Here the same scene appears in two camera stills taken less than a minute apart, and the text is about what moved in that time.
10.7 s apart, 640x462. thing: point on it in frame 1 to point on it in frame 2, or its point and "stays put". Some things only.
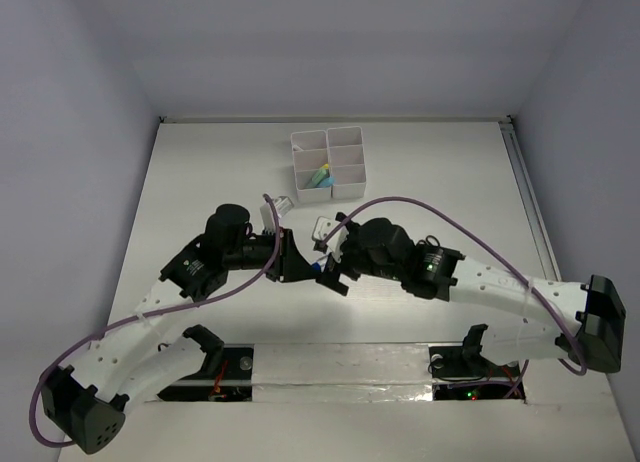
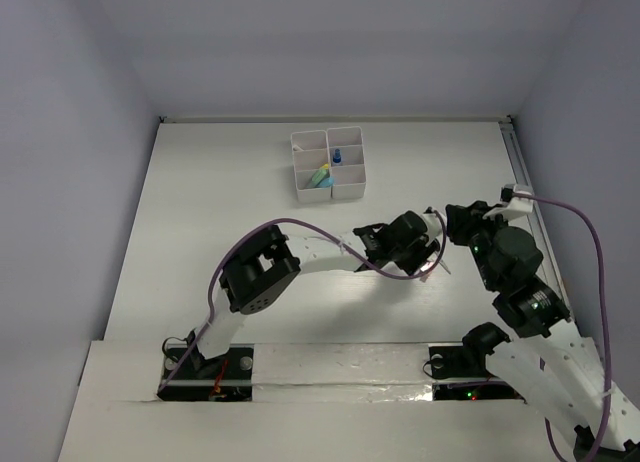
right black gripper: [330, 278] to [461, 218]
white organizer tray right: [347, 162] stays put
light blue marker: [328, 182] stays put
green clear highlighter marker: [317, 178] stays put
